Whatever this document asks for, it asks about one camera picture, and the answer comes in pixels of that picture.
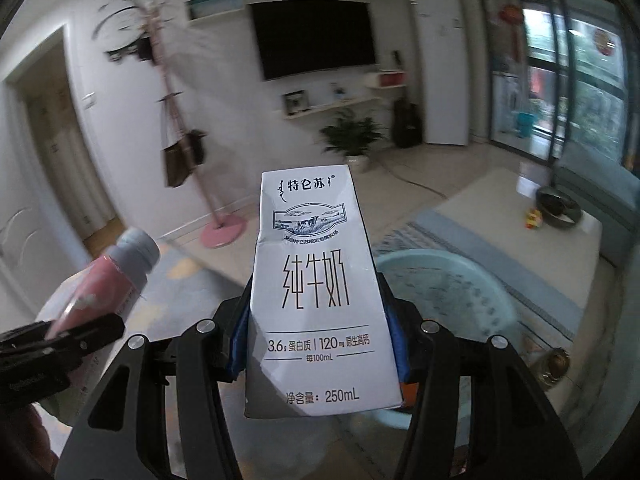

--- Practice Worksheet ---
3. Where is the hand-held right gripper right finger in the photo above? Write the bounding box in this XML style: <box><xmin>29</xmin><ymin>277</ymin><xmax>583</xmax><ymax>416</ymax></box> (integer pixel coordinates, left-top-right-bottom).
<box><xmin>375</xmin><ymin>272</ymin><xmax>584</xmax><ymax>480</ymax></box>

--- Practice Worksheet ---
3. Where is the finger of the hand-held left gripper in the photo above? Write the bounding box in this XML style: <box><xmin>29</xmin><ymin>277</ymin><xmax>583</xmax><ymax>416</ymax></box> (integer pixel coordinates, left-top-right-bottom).
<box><xmin>0</xmin><ymin>315</ymin><xmax>127</xmax><ymax>361</ymax></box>
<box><xmin>0</xmin><ymin>347</ymin><xmax>97</xmax><ymax>407</ymax></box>

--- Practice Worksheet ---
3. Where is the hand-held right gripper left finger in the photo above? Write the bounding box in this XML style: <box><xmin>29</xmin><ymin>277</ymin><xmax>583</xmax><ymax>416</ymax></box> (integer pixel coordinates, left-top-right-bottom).
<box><xmin>55</xmin><ymin>275</ymin><xmax>252</xmax><ymax>480</ymax></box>

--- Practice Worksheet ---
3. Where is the pink yogurt drink bottle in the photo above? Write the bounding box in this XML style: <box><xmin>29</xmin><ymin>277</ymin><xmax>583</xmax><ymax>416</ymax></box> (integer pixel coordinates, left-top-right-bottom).
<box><xmin>46</xmin><ymin>227</ymin><xmax>162</xmax><ymax>342</ymax></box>

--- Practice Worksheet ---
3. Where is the light teal plastic basket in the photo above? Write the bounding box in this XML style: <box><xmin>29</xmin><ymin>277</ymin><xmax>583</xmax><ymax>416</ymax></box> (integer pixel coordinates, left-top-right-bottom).
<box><xmin>372</xmin><ymin>249</ymin><xmax>517</xmax><ymax>431</ymax></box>

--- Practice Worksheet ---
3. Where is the white blue milk carton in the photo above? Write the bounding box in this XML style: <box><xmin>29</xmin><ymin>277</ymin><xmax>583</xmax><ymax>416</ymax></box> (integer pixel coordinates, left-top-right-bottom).
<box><xmin>243</xmin><ymin>163</ymin><xmax>406</xmax><ymax>421</ymax></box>

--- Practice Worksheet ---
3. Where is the black small shoulder bag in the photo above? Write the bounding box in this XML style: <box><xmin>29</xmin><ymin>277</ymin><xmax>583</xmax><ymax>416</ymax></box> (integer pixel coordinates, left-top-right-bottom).
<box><xmin>184</xmin><ymin>129</ymin><xmax>209</xmax><ymax>167</ymax></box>

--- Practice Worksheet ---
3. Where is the white panel door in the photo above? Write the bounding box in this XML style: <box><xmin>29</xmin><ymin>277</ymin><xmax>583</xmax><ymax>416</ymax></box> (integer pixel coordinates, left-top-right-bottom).
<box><xmin>0</xmin><ymin>80</ymin><xmax>68</xmax><ymax>326</ymax></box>

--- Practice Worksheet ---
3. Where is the beige coffee table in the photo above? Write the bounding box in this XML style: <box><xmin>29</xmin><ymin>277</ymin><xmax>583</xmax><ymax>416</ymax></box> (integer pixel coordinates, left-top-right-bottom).
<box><xmin>434</xmin><ymin>167</ymin><xmax>615</xmax><ymax>312</ymax></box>

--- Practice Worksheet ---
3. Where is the brown tote handbag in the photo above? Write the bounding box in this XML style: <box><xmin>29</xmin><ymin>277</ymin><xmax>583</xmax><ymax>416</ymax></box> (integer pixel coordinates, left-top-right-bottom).
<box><xmin>162</xmin><ymin>129</ymin><xmax>196</xmax><ymax>188</ymax></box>

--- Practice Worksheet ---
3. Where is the dark round ashtray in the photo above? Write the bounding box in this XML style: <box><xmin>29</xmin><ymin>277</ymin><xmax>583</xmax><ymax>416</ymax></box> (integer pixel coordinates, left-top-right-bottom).
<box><xmin>535</xmin><ymin>185</ymin><xmax>584</xmax><ymax>229</ymax></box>

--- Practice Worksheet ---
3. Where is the green potted plant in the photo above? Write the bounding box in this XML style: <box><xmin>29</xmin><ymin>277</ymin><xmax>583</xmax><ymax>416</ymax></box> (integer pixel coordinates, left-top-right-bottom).
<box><xmin>319</xmin><ymin>112</ymin><xmax>387</xmax><ymax>174</ymax></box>

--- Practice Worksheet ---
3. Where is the black acoustic guitar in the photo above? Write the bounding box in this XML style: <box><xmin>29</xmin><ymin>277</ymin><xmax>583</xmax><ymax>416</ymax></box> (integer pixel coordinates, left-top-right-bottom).
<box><xmin>392</xmin><ymin>97</ymin><xmax>424</xmax><ymax>149</ymax></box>

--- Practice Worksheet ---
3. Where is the pink coat rack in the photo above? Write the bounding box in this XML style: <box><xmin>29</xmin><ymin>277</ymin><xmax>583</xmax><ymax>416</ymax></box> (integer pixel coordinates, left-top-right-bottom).
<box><xmin>139</xmin><ymin>0</ymin><xmax>249</xmax><ymax>251</ymax></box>

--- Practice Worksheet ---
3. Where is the blue plastic bucket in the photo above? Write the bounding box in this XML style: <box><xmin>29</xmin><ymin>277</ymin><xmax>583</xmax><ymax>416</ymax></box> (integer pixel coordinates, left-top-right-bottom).
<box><xmin>514</xmin><ymin>112</ymin><xmax>537</xmax><ymax>139</ymax></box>

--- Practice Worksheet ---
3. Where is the grey green sofa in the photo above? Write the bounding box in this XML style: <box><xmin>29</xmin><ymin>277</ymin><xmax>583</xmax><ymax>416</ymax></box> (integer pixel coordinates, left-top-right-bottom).
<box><xmin>552</xmin><ymin>149</ymin><xmax>640</xmax><ymax>263</ymax></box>

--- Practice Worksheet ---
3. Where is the white washing machine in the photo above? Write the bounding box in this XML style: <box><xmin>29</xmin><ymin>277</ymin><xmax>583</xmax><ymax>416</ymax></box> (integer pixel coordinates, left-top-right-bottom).
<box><xmin>492</xmin><ymin>72</ymin><xmax>522</xmax><ymax>134</ymax></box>

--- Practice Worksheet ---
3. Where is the white refrigerator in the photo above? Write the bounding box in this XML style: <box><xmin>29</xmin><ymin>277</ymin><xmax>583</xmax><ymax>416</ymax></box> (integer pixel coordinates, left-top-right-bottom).
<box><xmin>409</xmin><ymin>0</ymin><xmax>470</xmax><ymax>147</ymax></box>

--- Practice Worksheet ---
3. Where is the black framed sliding glass door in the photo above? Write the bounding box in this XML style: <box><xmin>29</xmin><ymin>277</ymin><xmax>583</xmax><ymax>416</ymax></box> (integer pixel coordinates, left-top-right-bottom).
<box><xmin>474</xmin><ymin>0</ymin><xmax>640</xmax><ymax>183</ymax></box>

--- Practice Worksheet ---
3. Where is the red knot ornament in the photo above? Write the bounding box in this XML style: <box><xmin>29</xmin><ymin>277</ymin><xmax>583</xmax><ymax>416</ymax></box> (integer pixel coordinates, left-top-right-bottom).
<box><xmin>499</xmin><ymin>3</ymin><xmax>527</xmax><ymax>62</ymax></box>

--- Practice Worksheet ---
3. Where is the round red window sticker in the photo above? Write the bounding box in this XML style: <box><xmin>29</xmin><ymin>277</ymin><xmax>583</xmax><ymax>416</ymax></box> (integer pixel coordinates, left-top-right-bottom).
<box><xmin>592</xmin><ymin>27</ymin><xmax>619</xmax><ymax>57</ymax></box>

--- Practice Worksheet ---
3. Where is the black floor cable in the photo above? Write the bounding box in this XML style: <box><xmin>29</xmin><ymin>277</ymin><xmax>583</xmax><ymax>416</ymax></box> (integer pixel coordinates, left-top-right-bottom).
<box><xmin>372</xmin><ymin>157</ymin><xmax>442</xmax><ymax>194</ymax></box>

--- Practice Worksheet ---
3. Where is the white low wall shelf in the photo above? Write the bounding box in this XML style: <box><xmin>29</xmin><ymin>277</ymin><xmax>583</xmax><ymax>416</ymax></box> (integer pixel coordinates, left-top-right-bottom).
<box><xmin>282</xmin><ymin>94</ymin><xmax>382</xmax><ymax>121</ymax></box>

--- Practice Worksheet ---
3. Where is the white pink wall organizer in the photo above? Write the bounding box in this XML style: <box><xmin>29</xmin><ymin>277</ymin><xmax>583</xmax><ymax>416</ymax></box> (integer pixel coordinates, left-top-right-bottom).
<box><xmin>364</xmin><ymin>67</ymin><xmax>408</xmax><ymax>89</ymax></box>

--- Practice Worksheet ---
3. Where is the panda wall clock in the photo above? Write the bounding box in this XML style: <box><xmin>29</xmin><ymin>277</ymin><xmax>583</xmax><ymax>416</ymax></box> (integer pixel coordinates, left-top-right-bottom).
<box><xmin>94</xmin><ymin>0</ymin><xmax>152</xmax><ymax>62</ymax></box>

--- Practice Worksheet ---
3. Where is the black wall television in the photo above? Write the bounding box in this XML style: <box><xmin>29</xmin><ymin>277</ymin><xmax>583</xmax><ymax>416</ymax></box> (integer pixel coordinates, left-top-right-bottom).
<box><xmin>248</xmin><ymin>0</ymin><xmax>379</xmax><ymax>82</ymax></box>

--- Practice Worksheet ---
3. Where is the teal box wall shelf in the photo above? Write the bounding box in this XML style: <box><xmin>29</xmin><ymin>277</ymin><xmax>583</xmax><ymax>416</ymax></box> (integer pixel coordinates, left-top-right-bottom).
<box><xmin>184</xmin><ymin>0</ymin><xmax>242</xmax><ymax>27</ymax></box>

